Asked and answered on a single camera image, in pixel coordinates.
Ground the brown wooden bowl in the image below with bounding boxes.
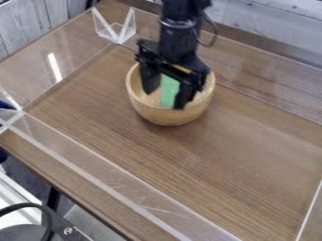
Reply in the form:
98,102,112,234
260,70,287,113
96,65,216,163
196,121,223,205
125,63,216,126

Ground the black curved cable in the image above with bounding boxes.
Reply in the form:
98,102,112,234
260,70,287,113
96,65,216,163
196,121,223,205
0,202,53,241

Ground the green rectangular block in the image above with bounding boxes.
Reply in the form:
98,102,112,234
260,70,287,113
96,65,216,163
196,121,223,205
160,74,180,108

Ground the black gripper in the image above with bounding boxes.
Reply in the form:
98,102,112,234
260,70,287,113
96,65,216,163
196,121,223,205
136,18,208,110

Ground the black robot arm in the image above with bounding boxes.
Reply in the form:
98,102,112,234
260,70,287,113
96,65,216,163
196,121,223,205
136,0,211,109

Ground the blue object at edge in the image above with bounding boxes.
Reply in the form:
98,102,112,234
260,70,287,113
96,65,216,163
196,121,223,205
0,99,16,164

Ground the clear acrylic tray wall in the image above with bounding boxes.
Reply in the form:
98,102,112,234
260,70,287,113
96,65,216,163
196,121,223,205
0,96,241,241

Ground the clear acrylic corner bracket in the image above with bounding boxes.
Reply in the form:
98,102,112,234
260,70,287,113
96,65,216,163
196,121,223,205
90,8,136,44

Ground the black table leg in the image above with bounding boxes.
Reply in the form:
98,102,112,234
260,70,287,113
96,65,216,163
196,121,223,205
46,187,61,211

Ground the metal base plate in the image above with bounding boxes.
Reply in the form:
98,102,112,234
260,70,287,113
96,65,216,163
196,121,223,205
57,204,125,241

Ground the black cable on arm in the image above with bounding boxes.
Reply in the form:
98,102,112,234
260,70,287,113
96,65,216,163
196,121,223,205
195,8,220,49

